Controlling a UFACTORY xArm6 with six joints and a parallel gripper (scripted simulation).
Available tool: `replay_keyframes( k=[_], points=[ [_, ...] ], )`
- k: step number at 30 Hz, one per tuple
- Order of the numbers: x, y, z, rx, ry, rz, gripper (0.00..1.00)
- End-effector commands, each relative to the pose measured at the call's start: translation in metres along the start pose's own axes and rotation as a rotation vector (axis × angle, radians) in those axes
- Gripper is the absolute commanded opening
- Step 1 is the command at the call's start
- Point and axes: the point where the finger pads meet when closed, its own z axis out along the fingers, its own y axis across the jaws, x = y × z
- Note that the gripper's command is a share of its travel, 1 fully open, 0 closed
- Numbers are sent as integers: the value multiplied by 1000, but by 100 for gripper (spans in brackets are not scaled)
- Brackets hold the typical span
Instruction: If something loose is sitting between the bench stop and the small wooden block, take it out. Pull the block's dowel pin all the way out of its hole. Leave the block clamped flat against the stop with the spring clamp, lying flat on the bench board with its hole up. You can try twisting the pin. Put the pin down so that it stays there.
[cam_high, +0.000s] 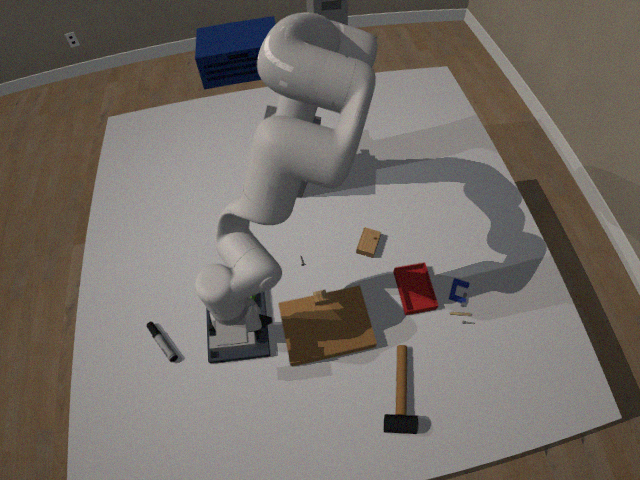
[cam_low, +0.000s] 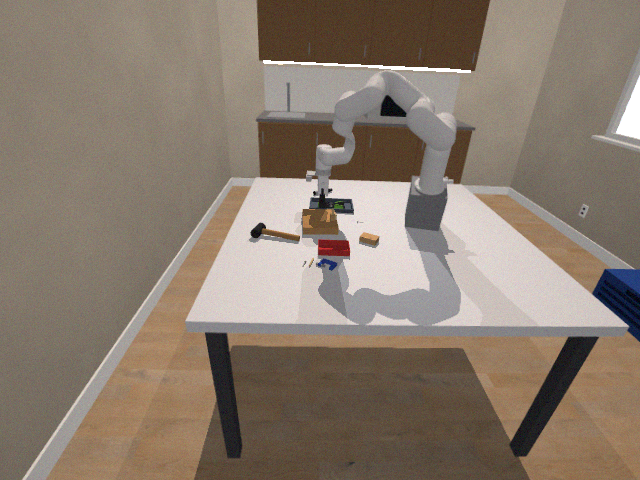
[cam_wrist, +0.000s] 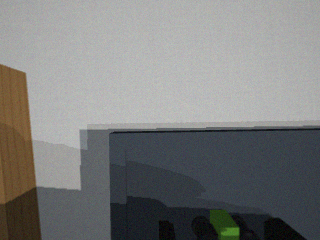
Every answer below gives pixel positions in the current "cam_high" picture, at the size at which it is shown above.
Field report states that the small tan wooden block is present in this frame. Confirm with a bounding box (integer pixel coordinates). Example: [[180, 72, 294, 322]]
[[356, 227, 381, 258]]

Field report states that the mallet with black head and wooden handle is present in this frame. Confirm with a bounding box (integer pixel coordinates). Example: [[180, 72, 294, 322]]
[[384, 345, 418, 434]]

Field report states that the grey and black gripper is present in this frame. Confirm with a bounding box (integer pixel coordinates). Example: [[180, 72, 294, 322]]
[[208, 301, 272, 339]]

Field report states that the light wooden board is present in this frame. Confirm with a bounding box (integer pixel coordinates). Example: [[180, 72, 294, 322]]
[[278, 285, 377, 367]]

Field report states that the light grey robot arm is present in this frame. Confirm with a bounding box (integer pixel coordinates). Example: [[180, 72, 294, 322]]
[[195, 13, 377, 352]]

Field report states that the small light wooden block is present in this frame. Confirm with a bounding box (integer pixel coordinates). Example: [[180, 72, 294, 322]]
[[313, 291, 334, 306]]

